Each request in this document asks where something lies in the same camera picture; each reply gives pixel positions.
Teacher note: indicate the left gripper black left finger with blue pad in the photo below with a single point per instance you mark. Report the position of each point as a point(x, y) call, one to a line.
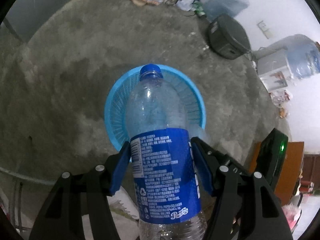
point(60, 216)

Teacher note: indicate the black round bag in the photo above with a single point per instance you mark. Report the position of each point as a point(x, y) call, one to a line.
point(228, 38)

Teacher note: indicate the water jug on dispenser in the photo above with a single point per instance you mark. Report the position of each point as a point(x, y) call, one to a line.
point(303, 58)

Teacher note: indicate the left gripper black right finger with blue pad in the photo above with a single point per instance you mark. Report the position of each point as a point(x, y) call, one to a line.
point(245, 205)

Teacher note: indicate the white wall socket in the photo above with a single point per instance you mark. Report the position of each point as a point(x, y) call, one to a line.
point(265, 29)

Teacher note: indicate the Pepsi plastic bottle blue label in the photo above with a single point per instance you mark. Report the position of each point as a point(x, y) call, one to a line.
point(166, 183)

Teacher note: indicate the blue plastic trash basket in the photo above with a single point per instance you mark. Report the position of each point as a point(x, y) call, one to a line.
point(115, 105)

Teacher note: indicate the white water dispenser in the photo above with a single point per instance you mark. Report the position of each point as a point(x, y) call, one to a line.
point(274, 71)

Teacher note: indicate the orange wooden cabinet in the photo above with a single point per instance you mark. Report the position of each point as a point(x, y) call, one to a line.
point(290, 171)

